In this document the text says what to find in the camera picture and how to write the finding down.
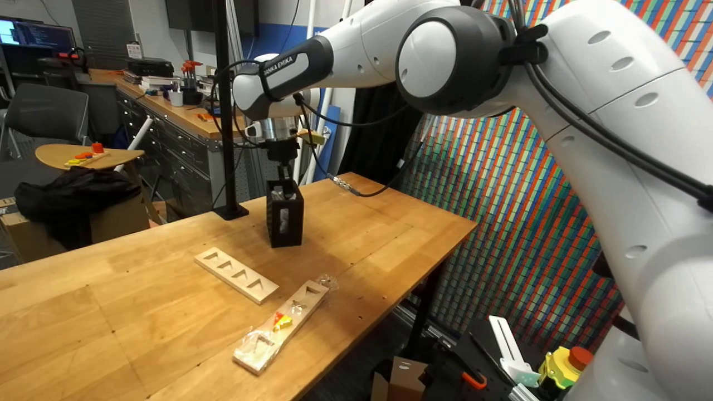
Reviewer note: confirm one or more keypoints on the black table leg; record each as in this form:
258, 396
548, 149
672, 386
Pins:
426, 313

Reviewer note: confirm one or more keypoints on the black box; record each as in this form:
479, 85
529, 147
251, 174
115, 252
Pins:
285, 234

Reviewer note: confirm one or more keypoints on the black printer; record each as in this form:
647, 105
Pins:
147, 67

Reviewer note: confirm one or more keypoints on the colourful striped curtain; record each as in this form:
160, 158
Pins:
505, 224

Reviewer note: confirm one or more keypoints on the black cup with red flowers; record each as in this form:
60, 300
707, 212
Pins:
192, 93

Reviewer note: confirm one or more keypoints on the yellow toy block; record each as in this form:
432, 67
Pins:
79, 158

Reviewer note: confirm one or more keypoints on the computer monitor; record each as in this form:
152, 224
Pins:
29, 34

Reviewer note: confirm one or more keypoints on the wooden top workbench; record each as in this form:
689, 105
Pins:
169, 147

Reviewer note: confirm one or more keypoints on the large cardboard box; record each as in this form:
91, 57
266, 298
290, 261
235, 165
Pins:
123, 215

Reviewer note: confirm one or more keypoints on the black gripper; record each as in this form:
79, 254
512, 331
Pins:
282, 149

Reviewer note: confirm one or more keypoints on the yellow wrist camera mount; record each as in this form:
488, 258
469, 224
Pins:
313, 136

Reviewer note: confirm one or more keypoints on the yellow red emergency stop button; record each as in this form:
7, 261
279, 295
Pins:
569, 369

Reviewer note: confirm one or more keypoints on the black curtain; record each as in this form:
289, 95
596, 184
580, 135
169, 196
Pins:
380, 135

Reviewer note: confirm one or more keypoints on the white plastic bracket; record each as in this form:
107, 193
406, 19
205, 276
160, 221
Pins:
508, 348

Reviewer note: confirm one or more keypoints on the black bag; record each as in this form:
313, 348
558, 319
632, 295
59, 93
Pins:
67, 202

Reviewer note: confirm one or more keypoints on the open cardboard box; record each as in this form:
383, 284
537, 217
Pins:
403, 380

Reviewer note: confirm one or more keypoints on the dark mesh office chair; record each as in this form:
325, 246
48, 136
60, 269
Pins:
46, 113

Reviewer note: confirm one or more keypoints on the black camera stand pole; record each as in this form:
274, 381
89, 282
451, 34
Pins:
226, 163

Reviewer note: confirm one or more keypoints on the red toy block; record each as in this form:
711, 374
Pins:
97, 147

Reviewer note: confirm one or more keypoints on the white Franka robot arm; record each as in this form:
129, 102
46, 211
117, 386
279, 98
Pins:
632, 147

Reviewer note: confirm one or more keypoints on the red yellow triangle piece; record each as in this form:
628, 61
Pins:
282, 321

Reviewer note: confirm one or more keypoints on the round wooden stool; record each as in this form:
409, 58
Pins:
89, 157

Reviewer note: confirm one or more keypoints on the plastic-wrapped wooden puzzle board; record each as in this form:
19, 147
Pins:
282, 327

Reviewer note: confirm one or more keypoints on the plain wooden puzzle board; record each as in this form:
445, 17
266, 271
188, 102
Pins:
237, 274

